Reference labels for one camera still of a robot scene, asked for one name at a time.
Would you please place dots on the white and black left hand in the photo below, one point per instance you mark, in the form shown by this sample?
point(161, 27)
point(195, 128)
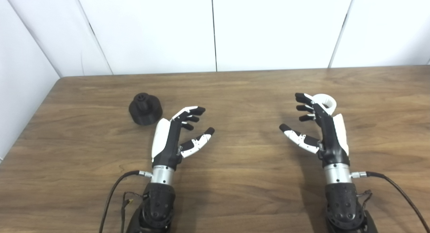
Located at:
point(168, 139)

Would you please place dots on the round black part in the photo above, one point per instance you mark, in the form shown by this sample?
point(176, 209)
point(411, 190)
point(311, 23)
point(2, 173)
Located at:
point(146, 112)

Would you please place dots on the white and black right hand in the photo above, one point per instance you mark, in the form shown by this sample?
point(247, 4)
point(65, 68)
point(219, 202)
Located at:
point(331, 139)

